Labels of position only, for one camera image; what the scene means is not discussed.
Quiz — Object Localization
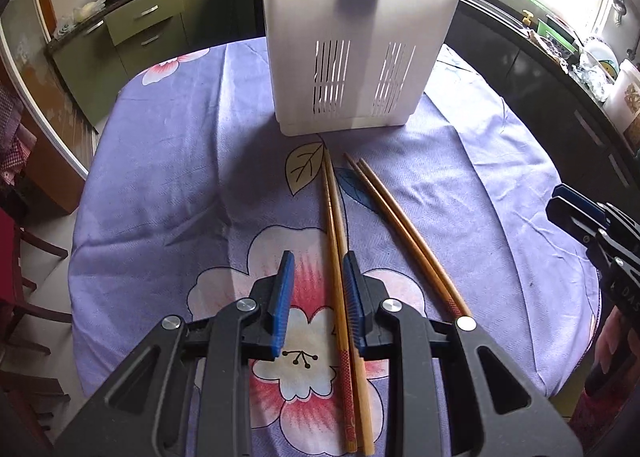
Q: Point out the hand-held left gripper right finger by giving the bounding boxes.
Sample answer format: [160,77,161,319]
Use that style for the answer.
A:
[342,251,583,457]

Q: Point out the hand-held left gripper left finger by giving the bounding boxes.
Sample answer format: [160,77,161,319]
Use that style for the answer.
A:
[50,251,296,457]

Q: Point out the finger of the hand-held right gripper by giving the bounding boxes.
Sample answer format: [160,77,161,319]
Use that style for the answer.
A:
[546,201,608,244]
[552,185,608,224]

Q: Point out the light bamboo chopstick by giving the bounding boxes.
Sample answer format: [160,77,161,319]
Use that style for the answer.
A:
[322,157,360,454]

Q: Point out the light wooden chopsticks pair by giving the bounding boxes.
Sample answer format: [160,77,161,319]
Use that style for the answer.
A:
[326,157,376,457]

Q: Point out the white plastic utensil holder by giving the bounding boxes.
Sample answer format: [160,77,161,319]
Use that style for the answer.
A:
[257,0,467,136]

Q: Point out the person's right hand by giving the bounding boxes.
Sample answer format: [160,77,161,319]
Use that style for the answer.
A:
[594,309,630,375]

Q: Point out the crumpled clear plastic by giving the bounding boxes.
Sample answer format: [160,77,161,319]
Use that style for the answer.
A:
[567,59,613,100]

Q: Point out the white round plates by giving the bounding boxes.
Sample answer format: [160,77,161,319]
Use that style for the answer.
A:
[582,37,621,80]

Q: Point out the crumpled patterned wrapper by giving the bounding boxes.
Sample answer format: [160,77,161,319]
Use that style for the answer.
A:
[530,32,568,62]

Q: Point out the purple floral tablecloth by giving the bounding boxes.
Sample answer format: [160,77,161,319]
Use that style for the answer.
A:
[67,37,601,457]

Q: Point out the green plastic basket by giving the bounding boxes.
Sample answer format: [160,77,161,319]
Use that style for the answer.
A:
[536,17,578,50]

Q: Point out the wooden chair with red cover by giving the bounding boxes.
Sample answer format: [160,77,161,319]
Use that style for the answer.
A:
[0,207,73,457]

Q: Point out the green base cabinets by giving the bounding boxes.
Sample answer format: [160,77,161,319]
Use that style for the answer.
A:
[47,0,266,128]

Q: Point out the checked apron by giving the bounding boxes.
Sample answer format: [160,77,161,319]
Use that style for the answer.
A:
[0,87,38,185]

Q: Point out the white plastic bag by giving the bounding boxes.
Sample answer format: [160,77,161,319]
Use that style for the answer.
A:
[74,0,108,20]

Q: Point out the silver sliding door frame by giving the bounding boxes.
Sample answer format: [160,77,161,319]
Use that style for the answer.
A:
[0,12,93,178]

